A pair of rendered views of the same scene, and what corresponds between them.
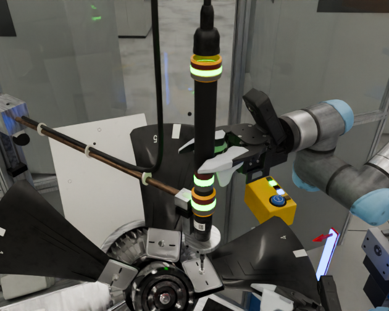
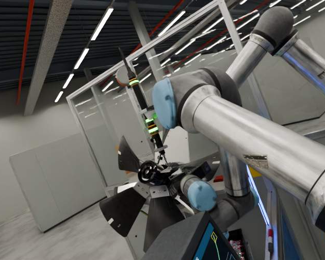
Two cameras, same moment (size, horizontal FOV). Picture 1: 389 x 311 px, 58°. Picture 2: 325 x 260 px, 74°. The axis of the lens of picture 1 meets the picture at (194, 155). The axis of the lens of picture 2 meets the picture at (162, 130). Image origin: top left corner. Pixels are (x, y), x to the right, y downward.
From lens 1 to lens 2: 0.95 m
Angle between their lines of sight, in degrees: 57
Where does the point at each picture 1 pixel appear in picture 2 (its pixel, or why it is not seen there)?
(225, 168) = (144, 111)
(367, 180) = not seen: hidden behind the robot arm
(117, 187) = (172, 151)
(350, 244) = not seen: outside the picture
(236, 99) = (263, 113)
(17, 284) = (132, 180)
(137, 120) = not seen: hidden behind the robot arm
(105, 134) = (172, 132)
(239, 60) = (255, 92)
